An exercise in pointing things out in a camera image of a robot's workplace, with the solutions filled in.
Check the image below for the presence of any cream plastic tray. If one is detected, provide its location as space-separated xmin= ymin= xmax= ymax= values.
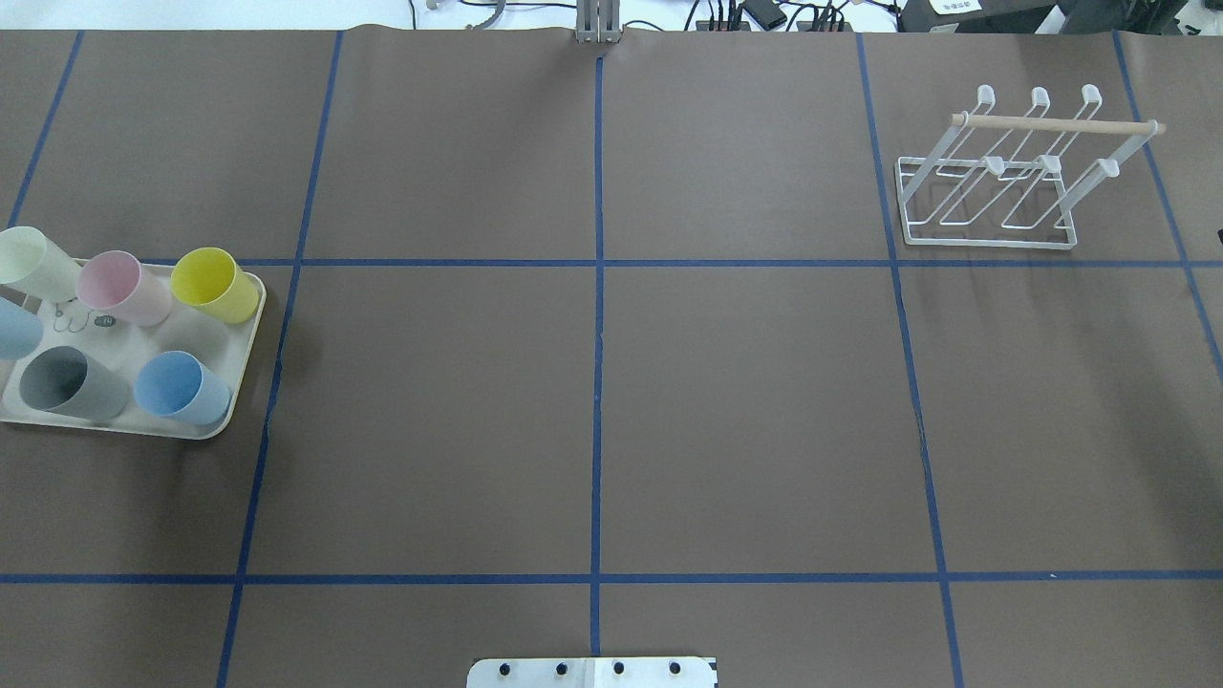
xmin=1 ymin=271 xmax=267 ymax=441

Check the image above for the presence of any pink cup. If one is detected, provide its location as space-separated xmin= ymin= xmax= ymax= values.
xmin=75 ymin=249 xmax=172 ymax=328

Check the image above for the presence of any light blue cup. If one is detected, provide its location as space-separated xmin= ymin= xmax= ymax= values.
xmin=0 ymin=297 xmax=44 ymax=360

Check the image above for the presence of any grey cup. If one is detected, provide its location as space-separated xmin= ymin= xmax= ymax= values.
xmin=20 ymin=347 xmax=130 ymax=422

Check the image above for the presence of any white wire cup rack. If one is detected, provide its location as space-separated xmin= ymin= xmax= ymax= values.
xmin=892 ymin=84 xmax=1168 ymax=251

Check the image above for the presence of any black labelled box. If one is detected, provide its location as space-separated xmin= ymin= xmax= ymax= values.
xmin=898 ymin=1 xmax=1057 ymax=34

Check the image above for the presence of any yellow cup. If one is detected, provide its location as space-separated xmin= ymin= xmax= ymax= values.
xmin=169 ymin=247 xmax=260 ymax=325

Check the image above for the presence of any aluminium frame post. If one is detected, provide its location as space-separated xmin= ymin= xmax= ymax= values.
xmin=575 ymin=0 xmax=623 ymax=44

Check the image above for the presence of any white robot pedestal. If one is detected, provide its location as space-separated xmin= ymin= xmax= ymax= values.
xmin=464 ymin=655 xmax=719 ymax=687

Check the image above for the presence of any cream white cup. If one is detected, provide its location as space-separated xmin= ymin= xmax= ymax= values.
xmin=1 ymin=226 xmax=79 ymax=302

